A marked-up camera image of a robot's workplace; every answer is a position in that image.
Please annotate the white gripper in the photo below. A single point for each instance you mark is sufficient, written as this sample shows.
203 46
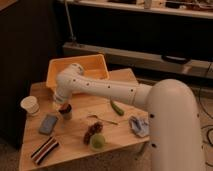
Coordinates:
59 101

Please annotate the orange apple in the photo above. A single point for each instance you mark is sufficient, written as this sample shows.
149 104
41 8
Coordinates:
65 106

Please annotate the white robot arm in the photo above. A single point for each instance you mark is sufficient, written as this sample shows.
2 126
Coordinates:
174 125

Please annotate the metal cup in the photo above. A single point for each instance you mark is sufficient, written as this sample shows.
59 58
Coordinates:
67 114

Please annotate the white paper cup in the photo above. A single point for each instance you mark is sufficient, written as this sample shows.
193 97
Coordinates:
30 105

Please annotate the green plastic cup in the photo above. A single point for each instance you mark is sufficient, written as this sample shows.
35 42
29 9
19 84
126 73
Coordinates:
97 142

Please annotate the blue sponge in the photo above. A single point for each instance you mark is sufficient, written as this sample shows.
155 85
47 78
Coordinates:
48 124

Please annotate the metal spoon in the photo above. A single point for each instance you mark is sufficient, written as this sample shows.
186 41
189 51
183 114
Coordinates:
101 119

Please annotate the wooden table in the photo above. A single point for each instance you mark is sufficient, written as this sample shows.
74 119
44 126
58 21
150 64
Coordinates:
69 133

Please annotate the dark red grapes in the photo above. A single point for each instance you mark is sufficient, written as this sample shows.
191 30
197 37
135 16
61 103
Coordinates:
95 128

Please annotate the yellow plastic bin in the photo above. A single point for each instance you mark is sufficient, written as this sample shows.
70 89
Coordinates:
94 67

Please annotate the green cucumber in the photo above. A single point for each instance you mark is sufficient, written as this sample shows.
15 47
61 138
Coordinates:
116 108

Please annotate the blue crumpled cloth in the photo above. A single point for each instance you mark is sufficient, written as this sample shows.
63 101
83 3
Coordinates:
139 126

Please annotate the black handle on shelf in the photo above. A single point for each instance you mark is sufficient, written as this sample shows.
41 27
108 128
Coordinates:
176 60

